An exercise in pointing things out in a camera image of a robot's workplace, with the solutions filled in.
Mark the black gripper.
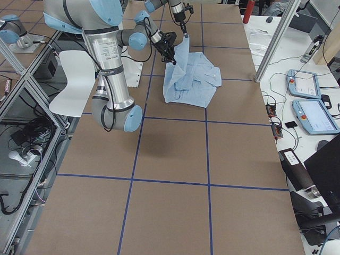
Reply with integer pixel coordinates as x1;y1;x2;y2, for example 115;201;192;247
154;31;177;65
172;10;189;38

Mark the light blue striped shirt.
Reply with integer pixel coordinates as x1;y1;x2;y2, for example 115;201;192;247
163;37;222;108

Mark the black monitor on arm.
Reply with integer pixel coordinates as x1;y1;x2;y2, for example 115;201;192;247
304;136;339;213

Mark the red cylindrical bottle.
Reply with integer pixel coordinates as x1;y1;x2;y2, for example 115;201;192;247
242;0;256;24

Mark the clear plastic bag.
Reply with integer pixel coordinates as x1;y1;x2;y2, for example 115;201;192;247
246;29;272;56

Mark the white plastic chair seat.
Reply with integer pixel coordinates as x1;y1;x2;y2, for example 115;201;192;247
49;50;95;117

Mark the grey computer mouse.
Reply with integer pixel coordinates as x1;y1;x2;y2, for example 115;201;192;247
266;16;273;23

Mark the brown paper table mat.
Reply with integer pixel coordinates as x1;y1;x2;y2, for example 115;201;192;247
25;4;304;254

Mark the blue teach pendant far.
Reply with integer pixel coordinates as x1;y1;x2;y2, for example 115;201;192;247
287;69;321;99

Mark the blue teach pendant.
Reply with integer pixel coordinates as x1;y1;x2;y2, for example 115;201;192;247
292;99;339;135
287;69;321;99

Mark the blue teach pendant near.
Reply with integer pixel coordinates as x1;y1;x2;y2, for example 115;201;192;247
292;99;339;135

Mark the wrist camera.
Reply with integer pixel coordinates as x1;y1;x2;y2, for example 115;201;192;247
183;3;194;14

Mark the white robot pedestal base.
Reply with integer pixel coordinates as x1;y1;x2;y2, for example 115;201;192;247
122;57;143;88

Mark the aluminium frame post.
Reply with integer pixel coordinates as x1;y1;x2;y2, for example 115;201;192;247
254;0;301;83

